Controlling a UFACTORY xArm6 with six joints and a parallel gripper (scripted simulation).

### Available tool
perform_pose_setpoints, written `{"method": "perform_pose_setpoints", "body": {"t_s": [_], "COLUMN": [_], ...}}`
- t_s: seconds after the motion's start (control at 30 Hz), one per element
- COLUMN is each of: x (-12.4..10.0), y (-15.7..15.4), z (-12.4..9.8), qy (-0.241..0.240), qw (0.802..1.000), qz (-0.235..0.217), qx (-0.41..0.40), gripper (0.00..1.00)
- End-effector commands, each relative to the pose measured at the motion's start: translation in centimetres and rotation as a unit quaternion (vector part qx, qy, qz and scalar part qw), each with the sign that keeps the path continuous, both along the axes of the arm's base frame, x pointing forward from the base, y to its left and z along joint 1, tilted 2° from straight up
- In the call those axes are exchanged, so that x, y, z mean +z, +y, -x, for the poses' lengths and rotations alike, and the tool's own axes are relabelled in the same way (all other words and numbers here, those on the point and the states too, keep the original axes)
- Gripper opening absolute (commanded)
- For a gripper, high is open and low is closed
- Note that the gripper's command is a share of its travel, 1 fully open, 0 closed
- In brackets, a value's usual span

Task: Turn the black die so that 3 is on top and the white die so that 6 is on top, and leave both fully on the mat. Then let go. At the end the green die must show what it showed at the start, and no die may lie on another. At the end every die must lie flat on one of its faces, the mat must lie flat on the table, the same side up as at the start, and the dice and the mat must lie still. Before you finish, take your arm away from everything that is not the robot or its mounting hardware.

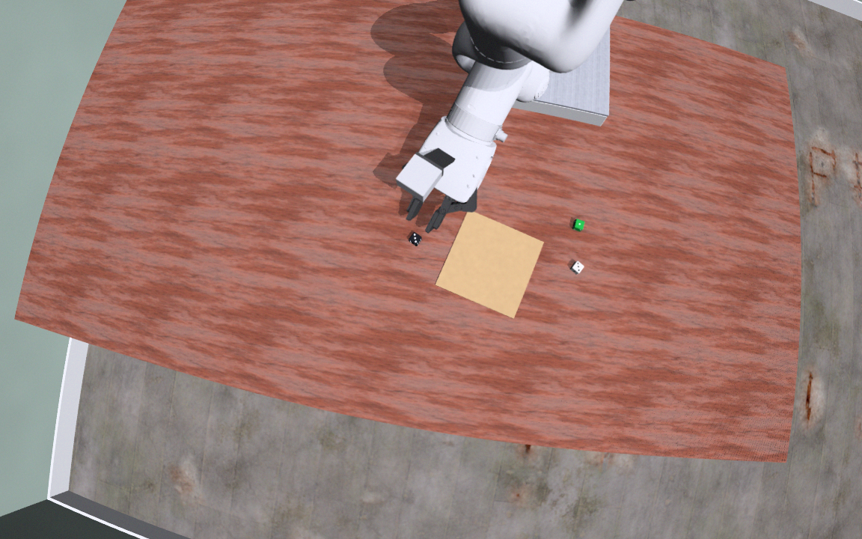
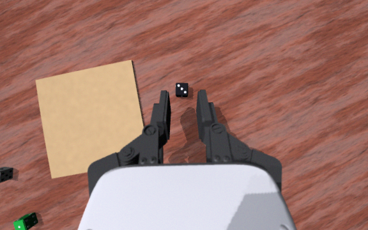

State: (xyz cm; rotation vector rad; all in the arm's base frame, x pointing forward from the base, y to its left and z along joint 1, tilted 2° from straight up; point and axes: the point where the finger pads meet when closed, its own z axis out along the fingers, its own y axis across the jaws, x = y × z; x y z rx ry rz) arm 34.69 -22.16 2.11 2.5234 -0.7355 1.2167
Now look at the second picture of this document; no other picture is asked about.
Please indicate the tan square mat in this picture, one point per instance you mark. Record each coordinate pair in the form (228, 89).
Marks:
(88, 114)

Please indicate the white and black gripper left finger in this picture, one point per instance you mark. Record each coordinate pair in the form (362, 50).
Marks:
(145, 149)

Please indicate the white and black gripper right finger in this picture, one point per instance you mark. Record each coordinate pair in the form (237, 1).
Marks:
(223, 147)

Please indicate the green die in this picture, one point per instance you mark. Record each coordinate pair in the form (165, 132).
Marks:
(26, 222)

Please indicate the black die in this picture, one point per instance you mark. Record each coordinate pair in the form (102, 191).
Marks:
(181, 89)

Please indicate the white die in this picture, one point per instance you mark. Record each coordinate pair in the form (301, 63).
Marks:
(6, 173)

